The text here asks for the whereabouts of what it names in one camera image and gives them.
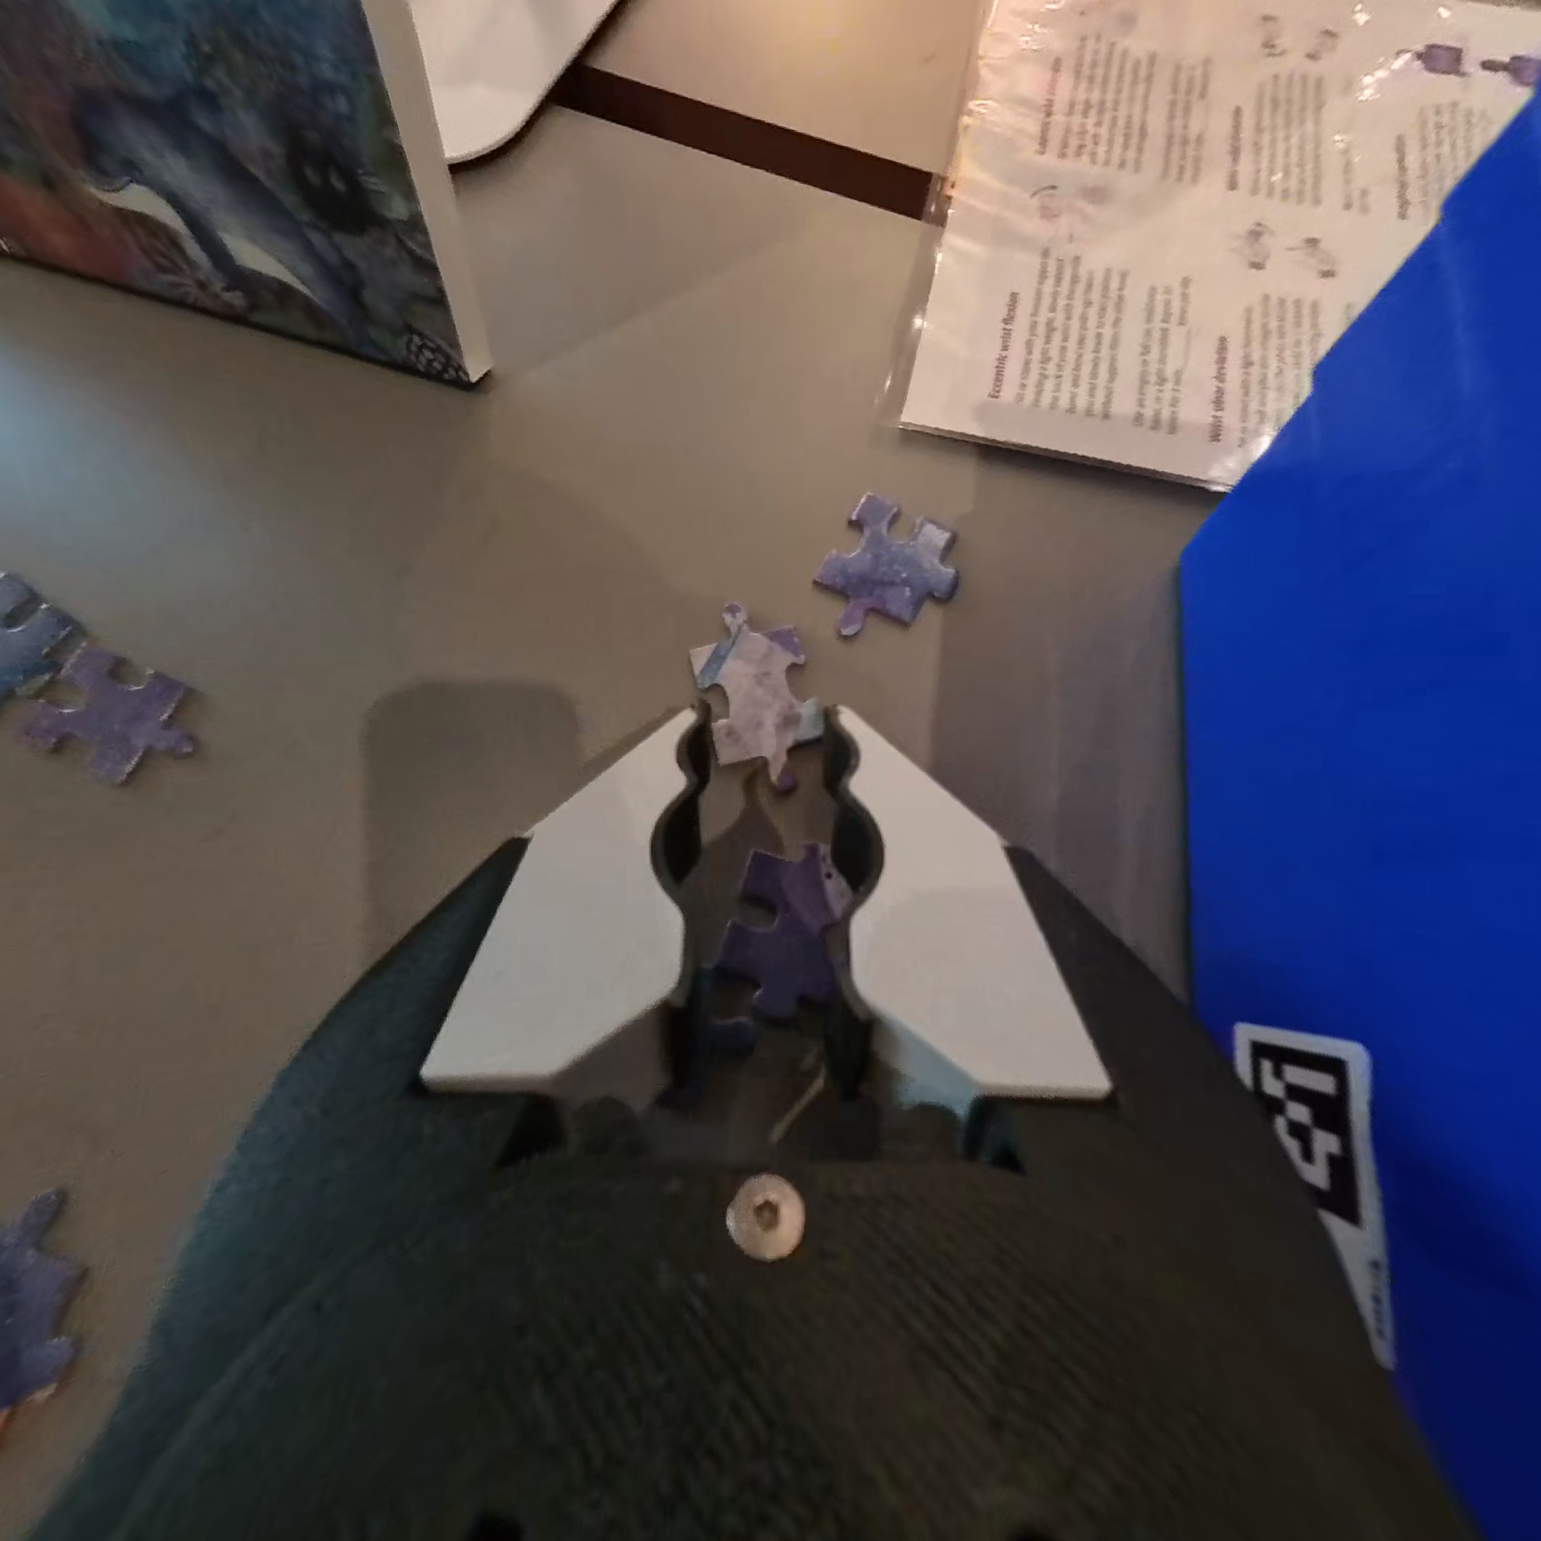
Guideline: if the dark blue jigsaw piece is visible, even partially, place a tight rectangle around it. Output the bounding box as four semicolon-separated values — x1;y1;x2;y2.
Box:
0;1186;88;1426

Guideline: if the white rounded base plate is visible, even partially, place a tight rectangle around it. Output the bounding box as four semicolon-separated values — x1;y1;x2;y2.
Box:
409;0;627;166

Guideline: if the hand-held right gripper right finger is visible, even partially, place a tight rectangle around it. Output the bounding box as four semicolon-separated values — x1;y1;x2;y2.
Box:
818;707;1115;1103

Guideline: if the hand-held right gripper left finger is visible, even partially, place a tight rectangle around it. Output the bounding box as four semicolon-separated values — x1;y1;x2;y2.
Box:
416;707;711;1098

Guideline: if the blue box with tag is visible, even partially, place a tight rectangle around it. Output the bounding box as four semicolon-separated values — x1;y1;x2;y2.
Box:
1177;90;1541;1541

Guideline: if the laminated instruction sheet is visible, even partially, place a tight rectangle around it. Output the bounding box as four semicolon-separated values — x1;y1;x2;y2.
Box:
897;0;1541;494

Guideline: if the illustrated animal puzzle box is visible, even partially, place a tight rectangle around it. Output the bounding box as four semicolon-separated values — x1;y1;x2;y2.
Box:
0;0;493;390

